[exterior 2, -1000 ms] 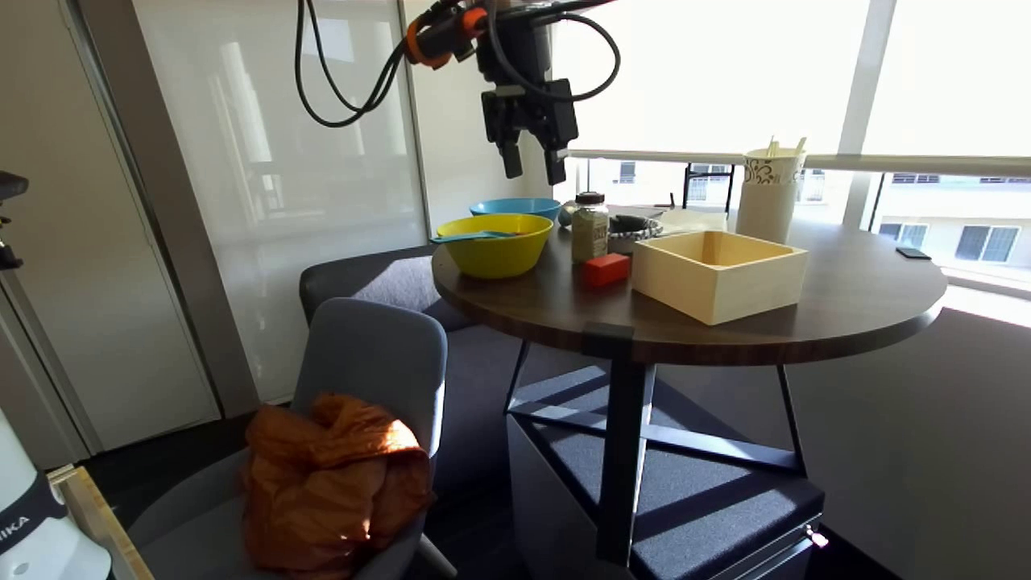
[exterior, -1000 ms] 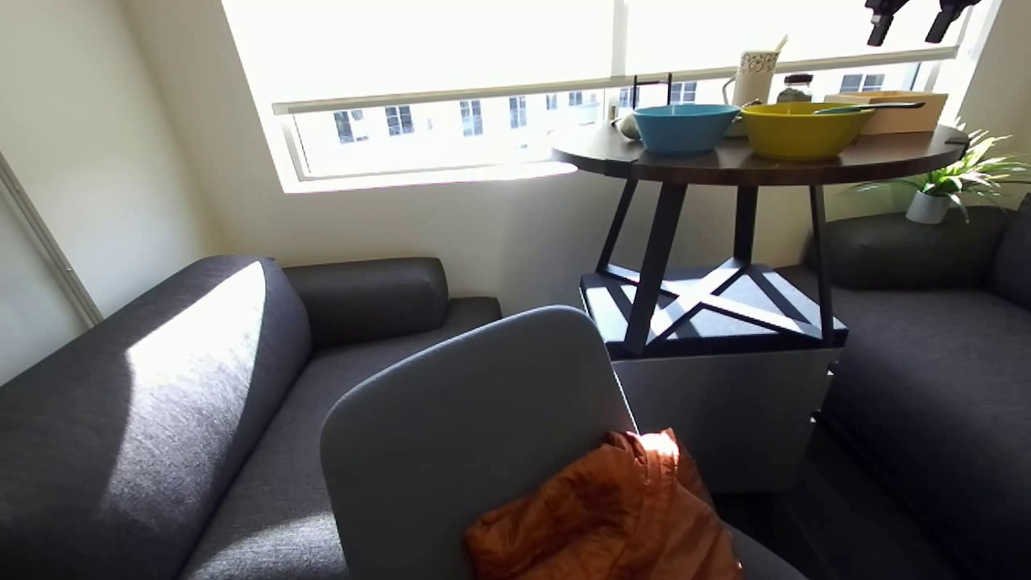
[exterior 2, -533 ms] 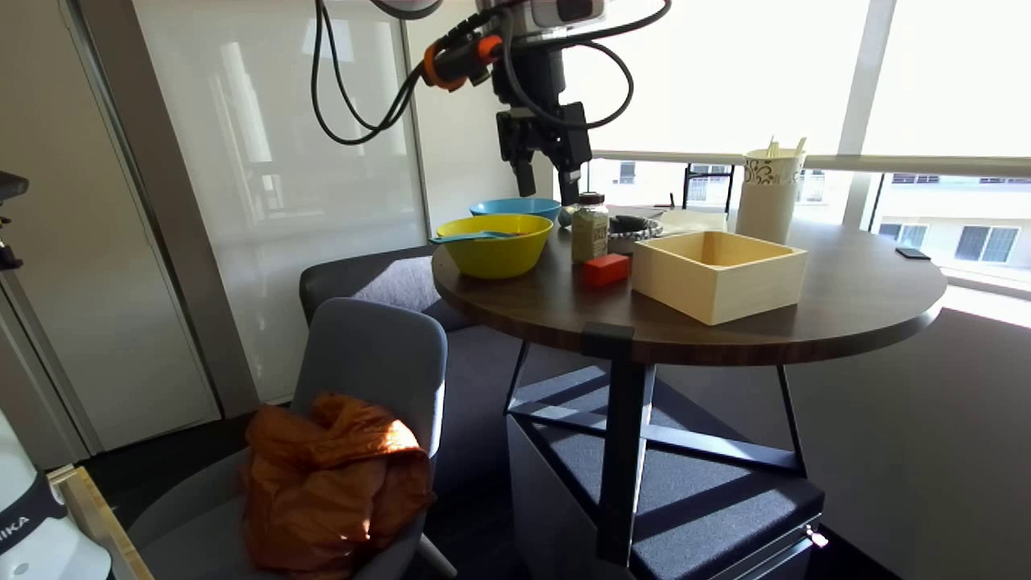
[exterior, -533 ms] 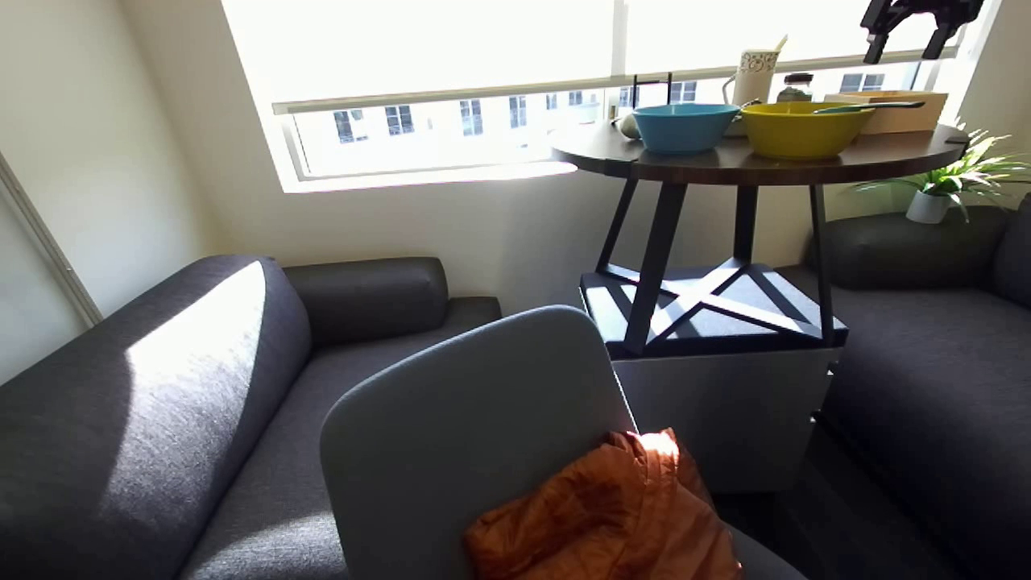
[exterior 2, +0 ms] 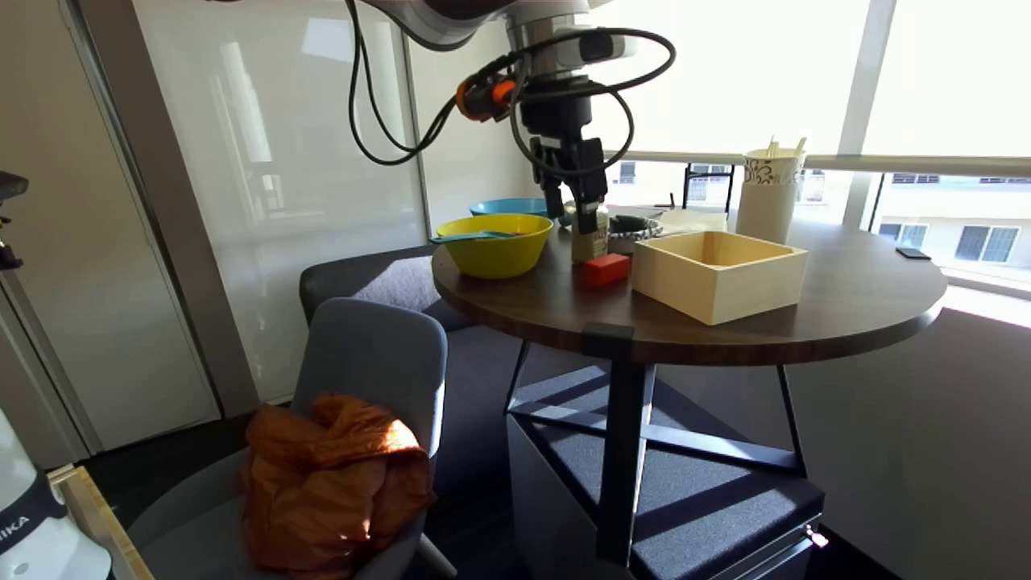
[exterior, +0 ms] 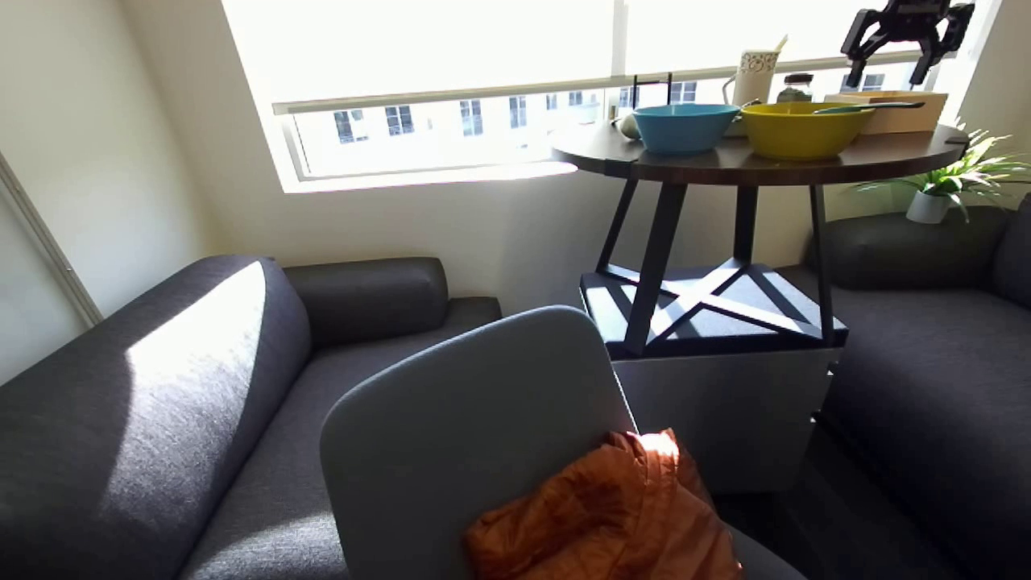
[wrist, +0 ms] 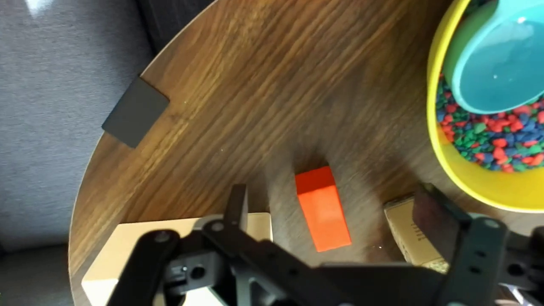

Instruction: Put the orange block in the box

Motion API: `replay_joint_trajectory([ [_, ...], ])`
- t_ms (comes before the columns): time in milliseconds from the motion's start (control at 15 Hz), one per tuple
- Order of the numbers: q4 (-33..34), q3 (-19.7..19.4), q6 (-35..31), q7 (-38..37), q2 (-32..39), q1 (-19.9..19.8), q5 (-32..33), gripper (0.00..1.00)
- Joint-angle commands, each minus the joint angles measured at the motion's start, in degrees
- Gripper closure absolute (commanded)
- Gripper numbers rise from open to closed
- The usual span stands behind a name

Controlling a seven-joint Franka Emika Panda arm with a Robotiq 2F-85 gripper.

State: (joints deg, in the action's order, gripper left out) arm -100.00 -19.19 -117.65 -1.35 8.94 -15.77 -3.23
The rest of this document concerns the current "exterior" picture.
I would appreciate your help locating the orange cloth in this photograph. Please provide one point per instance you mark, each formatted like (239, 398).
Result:
(615, 516)

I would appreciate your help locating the glass jar with black lid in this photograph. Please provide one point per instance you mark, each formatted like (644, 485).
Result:
(798, 90)

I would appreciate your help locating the cream wooden box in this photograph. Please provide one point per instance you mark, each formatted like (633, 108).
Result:
(914, 117)

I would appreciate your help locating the white carton pitcher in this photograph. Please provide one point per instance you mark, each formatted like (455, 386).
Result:
(755, 80)

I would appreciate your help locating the teal spoon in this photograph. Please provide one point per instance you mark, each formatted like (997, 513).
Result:
(890, 103)

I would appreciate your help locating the yellow bowl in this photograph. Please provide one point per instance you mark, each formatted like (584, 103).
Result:
(799, 132)

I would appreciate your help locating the round dark wooden table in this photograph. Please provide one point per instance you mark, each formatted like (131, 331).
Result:
(753, 161)

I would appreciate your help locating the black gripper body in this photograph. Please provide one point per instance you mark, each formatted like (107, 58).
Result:
(914, 16)

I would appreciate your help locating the black metal frame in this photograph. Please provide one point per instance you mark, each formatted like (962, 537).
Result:
(653, 90)

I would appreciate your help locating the blue bowl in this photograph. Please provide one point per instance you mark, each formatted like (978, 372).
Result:
(681, 129)

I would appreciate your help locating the potted green plant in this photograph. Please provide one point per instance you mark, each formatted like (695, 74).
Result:
(947, 182)

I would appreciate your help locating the dark grey sofa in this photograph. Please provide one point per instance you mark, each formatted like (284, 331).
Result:
(164, 431)
(935, 366)

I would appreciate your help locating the grey chair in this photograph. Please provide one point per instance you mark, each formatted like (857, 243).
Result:
(463, 431)

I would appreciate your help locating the white window rail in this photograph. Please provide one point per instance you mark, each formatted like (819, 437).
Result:
(431, 95)

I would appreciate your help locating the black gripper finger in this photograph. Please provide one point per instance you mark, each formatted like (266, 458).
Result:
(927, 64)
(854, 58)

